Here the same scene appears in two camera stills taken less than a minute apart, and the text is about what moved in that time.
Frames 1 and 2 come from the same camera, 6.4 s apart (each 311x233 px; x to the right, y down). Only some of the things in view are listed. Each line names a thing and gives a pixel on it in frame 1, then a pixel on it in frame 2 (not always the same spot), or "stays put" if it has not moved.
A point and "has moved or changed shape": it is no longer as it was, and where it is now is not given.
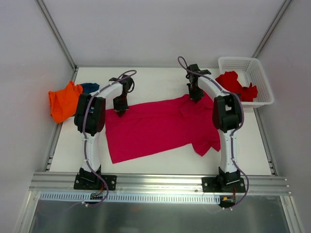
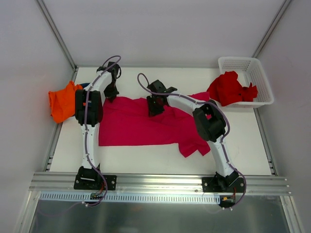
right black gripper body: (196, 94) -> (155, 102)
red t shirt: (229, 80) stays put
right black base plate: (213, 184) stays put
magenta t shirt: (174, 123) has moved or changed shape
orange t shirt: (63, 102) stays put
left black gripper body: (120, 107) -> (111, 91)
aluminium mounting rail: (56, 183) stays put
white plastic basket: (248, 71) stays put
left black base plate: (87, 181) stays put
